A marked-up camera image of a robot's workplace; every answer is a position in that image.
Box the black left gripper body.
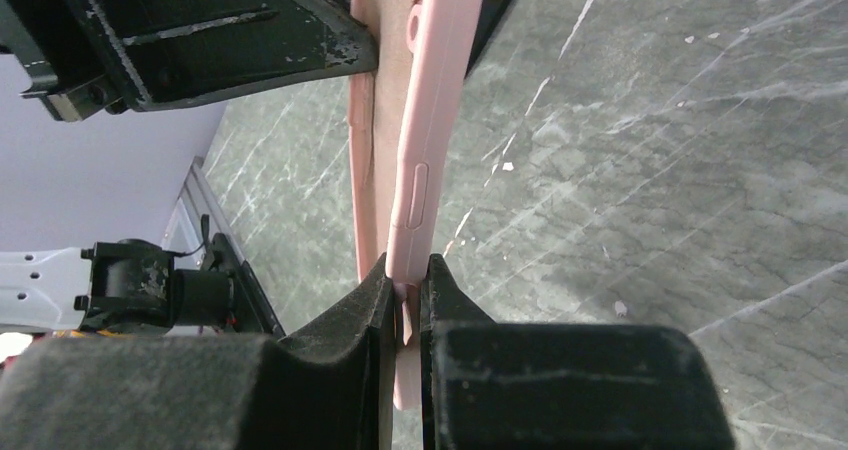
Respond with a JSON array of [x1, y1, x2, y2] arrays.
[[1, 0, 128, 122]]

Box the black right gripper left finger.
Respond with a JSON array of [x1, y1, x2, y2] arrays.
[[1, 261, 395, 449]]

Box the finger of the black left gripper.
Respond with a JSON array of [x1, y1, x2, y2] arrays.
[[63, 0, 378, 112], [465, 0, 514, 78]]

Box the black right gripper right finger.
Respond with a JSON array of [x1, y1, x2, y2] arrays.
[[420, 254, 736, 449]]

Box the pink phone case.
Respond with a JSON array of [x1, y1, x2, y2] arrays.
[[348, 0, 483, 410]]

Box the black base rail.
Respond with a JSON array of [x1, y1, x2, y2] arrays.
[[200, 230, 285, 339]]

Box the aluminium frame rail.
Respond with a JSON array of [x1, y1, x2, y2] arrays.
[[159, 157, 231, 253]]

